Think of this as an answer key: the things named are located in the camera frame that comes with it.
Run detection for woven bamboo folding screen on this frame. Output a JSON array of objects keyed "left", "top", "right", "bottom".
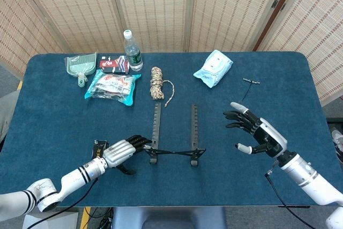
[{"left": 0, "top": 0, "right": 343, "bottom": 106}]

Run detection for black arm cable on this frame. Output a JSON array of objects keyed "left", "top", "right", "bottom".
[
  {"left": 264, "top": 160, "right": 317, "bottom": 226},
  {"left": 23, "top": 178, "right": 99, "bottom": 229}
]

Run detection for beige braided rope bundle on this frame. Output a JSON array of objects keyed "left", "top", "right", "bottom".
[{"left": 149, "top": 67, "right": 175, "bottom": 108}]

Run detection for clear plastic water bottle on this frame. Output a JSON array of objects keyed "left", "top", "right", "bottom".
[{"left": 123, "top": 29, "right": 144, "bottom": 72}]

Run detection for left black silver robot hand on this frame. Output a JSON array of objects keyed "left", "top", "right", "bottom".
[{"left": 101, "top": 135, "right": 153, "bottom": 175}]

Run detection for small metal bar with black tie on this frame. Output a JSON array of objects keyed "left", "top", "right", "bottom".
[{"left": 242, "top": 78, "right": 261, "bottom": 103}]

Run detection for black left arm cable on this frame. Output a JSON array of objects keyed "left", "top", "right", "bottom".
[{"left": 23, "top": 178, "right": 99, "bottom": 229}]

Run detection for grey sneaker shoe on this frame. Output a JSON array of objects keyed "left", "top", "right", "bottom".
[{"left": 331, "top": 129, "right": 343, "bottom": 163}]

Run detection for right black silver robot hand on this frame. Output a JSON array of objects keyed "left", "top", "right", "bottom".
[{"left": 223, "top": 102, "right": 288, "bottom": 158}]

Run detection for white box on floor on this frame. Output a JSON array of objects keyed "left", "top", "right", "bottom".
[{"left": 23, "top": 210, "right": 79, "bottom": 229}]

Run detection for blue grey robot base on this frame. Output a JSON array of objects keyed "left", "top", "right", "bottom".
[{"left": 112, "top": 206, "right": 227, "bottom": 229}]

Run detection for red black printed packet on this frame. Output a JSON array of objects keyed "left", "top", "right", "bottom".
[{"left": 99, "top": 55, "right": 130, "bottom": 74}]

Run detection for pale green plastic dustpan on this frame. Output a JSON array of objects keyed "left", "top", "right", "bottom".
[{"left": 64, "top": 52, "right": 98, "bottom": 88}]

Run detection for brown wooden post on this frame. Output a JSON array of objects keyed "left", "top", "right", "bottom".
[{"left": 253, "top": 0, "right": 303, "bottom": 51}]

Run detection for light blue wet wipes pack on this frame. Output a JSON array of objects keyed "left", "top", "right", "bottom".
[{"left": 193, "top": 49, "right": 234, "bottom": 88}]

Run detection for blue felt table cover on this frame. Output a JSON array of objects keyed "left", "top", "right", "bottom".
[{"left": 0, "top": 51, "right": 343, "bottom": 208}]

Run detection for black box with gold print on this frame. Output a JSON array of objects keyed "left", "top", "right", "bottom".
[{"left": 91, "top": 139, "right": 109, "bottom": 159}]

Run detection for black folding metal stand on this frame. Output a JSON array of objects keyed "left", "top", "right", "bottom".
[{"left": 144, "top": 102, "right": 207, "bottom": 167}]

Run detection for tangled black floor cables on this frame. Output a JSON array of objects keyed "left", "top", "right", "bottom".
[{"left": 91, "top": 207, "right": 114, "bottom": 229}]

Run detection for teal clear snack bag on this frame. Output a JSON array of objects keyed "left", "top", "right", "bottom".
[{"left": 84, "top": 69, "right": 142, "bottom": 106}]

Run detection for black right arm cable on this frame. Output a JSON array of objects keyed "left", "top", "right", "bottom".
[{"left": 264, "top": 160, "right": 317, "bottom": 226}]

